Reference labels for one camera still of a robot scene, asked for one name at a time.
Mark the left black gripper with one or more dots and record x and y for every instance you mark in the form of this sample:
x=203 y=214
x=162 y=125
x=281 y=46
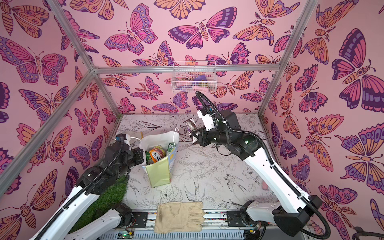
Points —
x=138 y=158

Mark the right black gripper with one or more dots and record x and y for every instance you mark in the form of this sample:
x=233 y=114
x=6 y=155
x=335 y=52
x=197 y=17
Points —
x=200 y=137

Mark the orange Fox's candy bag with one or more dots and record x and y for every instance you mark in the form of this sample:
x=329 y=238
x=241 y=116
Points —
x=157 y=153

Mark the small brown snack pack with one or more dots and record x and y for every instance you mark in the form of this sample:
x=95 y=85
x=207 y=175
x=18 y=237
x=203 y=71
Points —
x=191 y=127

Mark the white paper bag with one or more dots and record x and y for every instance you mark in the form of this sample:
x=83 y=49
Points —
x=160 y=173

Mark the green spring tea bag back-side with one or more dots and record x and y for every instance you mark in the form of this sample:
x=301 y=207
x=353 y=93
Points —
x=170 y=148

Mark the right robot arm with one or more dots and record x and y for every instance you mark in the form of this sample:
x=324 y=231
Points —
x=297 y=211

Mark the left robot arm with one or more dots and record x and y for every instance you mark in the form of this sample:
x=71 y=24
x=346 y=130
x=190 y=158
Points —
x=119 y=158

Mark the green artificial grass mat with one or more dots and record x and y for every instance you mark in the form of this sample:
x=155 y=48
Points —
x=111 y=197

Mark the beige work glove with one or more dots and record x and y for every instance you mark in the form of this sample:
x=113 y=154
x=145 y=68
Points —
x=177 y=217

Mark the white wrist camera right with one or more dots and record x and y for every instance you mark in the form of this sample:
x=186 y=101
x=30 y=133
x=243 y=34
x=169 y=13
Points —
x=208 y=120

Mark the white wire basket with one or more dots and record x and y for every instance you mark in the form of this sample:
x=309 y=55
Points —
x=191 y=76

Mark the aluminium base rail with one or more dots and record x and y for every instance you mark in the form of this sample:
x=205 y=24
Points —
x=203 y=225

